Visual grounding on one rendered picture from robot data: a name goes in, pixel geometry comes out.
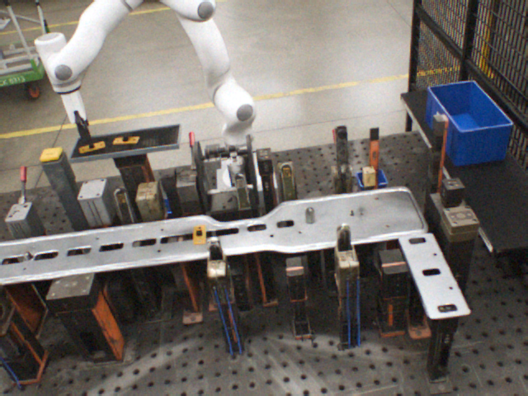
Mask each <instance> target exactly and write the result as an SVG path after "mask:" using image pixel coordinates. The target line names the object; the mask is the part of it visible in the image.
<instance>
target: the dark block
mask: <svg viewBox="0 0 528 396"><path fill-rule="evenodd" d="M256 156H257V169H258V175H259V177H260V178H261V184H262V189H263V195H264V201H265V207H266V214H268V213H269V212H270V211H272V210H273V209H274V208H276V207H277V199H276V187H275V186H274V181H273V173H274V171H273V164H272V157H271V148H258V149H256Z"/></svg>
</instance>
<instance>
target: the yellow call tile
mask: <svg viewBox="0 0 528 396"><path fill-rule="evenodd" d="M62 150H63V149H62V148H49V149H44V151H43V153H42V155H41V157H40V161H41V162H42V161H49V160H55V159H59V157H60V155H61V152H62Z"/></svg>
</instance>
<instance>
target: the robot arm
mask: <svg viewBox="0 0 528 396"><path fill-rule="evenodd" d="M142 1H143V0H95V2H94V3H93V4H92V5H91V6H90V7H89V8H88V9H87V10H86V11H85V12H84V13H83V15H81V17H80V20H79V24H78V28H77V30H76V32H75V34H74V36H73V38H72V39H71V40H70V41H69V42H68V43H66V40H65V38H64V35H63V34H62V33H49V34H46V35H41V36H39V37H38V38H37V40H36V41H35V45H36V48H37V49H38V53H39V55H40V58H41V60H42V63H43V65H44V68H45V69H46V72H47V74H48V75H49V80H50V82H51V84H52V87H53V89H54V91H55V92H56V93H58V94H59V95H61V96H62V98H63V102H64V106H65V109H66V111H67V113H68V118H69V120H71V123H72V124H73V123H75V122H76V125H77V127H78V133H79V135H80V138H81V140H82V141H86V139H90V138H91V137H92V136H91V135H90V132H89V129H88V127H87V126H88V125H89V122H88V119H87V115H86V111H85V107H84V104H83V101H82V98H81V97H80V94H79V91H78V89H79V88H80V87H81V85H80V84H81V81H80V78H79V76H78V75H79V74H80V73H81V72H82V71H83V70H84V69H85V68H86V67H87V66H88V65H89V64H90V63H91V62H92V61H93V60H94V58H95V57H97V55H98V54H99V52H100V49H101V47H102V44H103V42H104V39H105V37H106V35H107V34H109V33H110V32H111V31H112V30H114V29H115V28H116V26H117V25H118V24H119V23H120V22H121V21H123V20H124V19H125V18H126V17H127V16H128V15H129V14H130V13H131V12H132V11H133V10H134V9H135V8H136V7H137V6H138V5H139V4H140V3H141V2H142ZM158 1H159V2H161V3H163V4H165V5H166V6H168V7H170V8H171V9H173V10H174V11H175V13H176V15H177V18H178V20H179V21H180V23H181V24H182V27H183V29H184V31H186V33H187V34H188V35H189V37H190V40H191V43H192V44H193V46H194V48H195V50H196V54H197V56H199V59H200V61H201V65H202V68H203V70H204V75H205V85H206V91H207V94H208V97H209V99H210V100H211V101H212V103H213V104H214V106H215V107H216V108H217V109H218V110H219V111H220V112H221V113H222V114H223V116H224V118H225V120H226V124H225V125H223V127H222V138H223V142H224V146H226V145H228V146H229V145H235V144H238V145H239V147H240V149H247V146H246V135H245V134H250V135H251V140H252V150H253V151H255V150H256V146H255V142H254V136H253V131H252V124H253V121H254V120H255V118H256V116H257V108H256V105H255V101H254V100H253V98H252V96H251V95H250V94H248V93H247V92H246V91H245V89H244V88H242V87H241V86H240V85H239V84H238V83H237V81H235V80H234V78H233V75H232V73H231V70H230V62H229V55H228V51H227V48H226V46H225V43H224V41H223V40H222V36H221V34H220V33H219V30H218V28H217V25H216V24H215V22H214V20H213V16H214V15H215V10H216V4H215V0H158Z"/></svg>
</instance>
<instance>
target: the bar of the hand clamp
mask: <svg viewBox="0 0 528 396"><path fill-rule="evenodd" d="M334 139H335V153H336V167H337V178H341V168H340V164H345V165H346V177H349V165H348V147H347V126H346V124H342V125H334Z"/></svg>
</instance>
